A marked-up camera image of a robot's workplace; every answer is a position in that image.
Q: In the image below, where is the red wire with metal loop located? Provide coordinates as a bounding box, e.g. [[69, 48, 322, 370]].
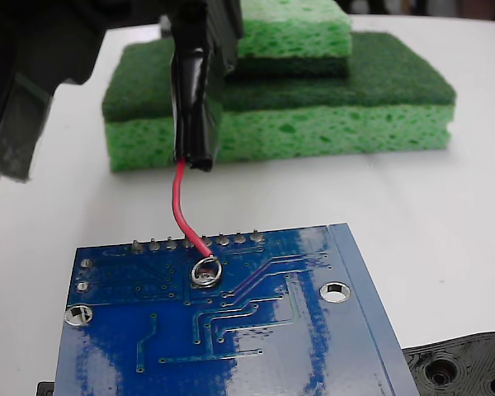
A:
[[172, 158, 223, 290]]

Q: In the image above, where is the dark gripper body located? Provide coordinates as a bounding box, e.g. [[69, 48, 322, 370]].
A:
[[0, 0, 170, 98]]

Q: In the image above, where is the small green scouring sponge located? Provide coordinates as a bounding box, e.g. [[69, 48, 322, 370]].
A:
[[230, 0, 353, 79]]

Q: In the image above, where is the large green scouring sponge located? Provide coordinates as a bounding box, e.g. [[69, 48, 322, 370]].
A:
[[101, 31, 457, 173]]

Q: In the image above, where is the black plastic mount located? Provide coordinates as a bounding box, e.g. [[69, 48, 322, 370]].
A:
[[399, 329, 495, 396]]

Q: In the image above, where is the blue printed circuit board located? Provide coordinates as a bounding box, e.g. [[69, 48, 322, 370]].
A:
[[51, 222, 422, 396]]

